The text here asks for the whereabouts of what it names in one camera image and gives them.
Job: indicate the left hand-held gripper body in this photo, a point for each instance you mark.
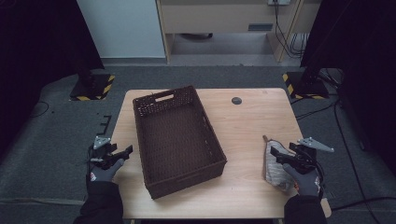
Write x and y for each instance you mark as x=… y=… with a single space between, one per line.
x=101 y=142

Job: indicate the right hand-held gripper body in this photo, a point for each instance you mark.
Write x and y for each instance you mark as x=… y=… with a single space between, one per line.
x=306 y=161

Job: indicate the white grey cloth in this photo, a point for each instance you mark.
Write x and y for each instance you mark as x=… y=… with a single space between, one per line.
x=275 y=174

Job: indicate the brown woven basket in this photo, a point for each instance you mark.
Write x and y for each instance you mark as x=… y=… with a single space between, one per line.
x=177 y=137

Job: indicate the person's right hand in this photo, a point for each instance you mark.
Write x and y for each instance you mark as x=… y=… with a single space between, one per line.
x=306 y=183

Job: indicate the person's left hand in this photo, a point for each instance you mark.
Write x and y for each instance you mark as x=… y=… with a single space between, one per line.
x=104 y=175

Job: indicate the black yellow striped stand base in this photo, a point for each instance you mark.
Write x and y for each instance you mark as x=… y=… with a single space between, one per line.
x=93 y=88
x=306 y=87

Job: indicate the round black table grommet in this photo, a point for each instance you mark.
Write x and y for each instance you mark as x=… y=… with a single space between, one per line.
x=236 y=100

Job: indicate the black curtain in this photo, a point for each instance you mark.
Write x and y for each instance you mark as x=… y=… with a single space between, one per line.
x=37 y=46
x=367 y=46

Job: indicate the white power strip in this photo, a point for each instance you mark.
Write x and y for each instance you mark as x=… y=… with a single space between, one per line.
x=278 y=2

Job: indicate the beige cabinet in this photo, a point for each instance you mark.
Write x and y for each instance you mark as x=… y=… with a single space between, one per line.
x=218 y=17

